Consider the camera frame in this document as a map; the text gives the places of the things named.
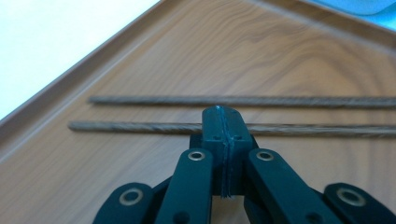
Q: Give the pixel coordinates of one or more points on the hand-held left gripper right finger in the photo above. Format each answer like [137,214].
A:
[274,186]

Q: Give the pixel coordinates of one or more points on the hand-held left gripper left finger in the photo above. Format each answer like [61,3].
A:
[190,186]

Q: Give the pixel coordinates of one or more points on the brown wooden tray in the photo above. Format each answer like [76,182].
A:
[186,62]

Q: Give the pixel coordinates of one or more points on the white table sheet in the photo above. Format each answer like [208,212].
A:
[46,37]

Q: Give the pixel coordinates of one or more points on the brown wooden chopstick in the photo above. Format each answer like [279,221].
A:
[124,126]
[155,100]

